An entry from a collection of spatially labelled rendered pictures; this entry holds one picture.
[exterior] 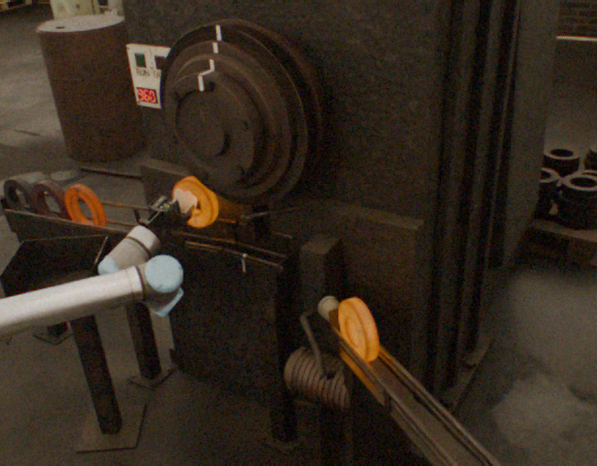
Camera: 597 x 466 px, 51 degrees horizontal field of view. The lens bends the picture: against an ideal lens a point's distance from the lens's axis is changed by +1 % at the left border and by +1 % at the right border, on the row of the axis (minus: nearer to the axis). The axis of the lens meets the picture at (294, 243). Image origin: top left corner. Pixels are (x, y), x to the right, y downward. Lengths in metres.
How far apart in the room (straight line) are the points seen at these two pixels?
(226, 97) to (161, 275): 0.45
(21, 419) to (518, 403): 1.78
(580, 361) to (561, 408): 0.28
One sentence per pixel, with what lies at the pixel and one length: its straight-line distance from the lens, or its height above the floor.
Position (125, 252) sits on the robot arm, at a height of 0.82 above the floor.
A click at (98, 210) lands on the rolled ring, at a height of 0.70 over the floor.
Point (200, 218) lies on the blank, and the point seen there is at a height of 0.78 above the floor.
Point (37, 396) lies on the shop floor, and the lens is 2.62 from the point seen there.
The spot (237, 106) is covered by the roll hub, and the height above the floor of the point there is 1.19.
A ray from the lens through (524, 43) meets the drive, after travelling 2.14.
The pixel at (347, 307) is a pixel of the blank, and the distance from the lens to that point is 1.48.
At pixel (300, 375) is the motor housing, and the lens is 1.68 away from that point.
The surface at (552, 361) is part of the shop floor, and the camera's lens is 2.61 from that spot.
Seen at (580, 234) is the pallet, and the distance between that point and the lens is 3.18.
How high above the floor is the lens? 1.64
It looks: 30 degrees down
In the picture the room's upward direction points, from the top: 4 degrees counter-clockwise
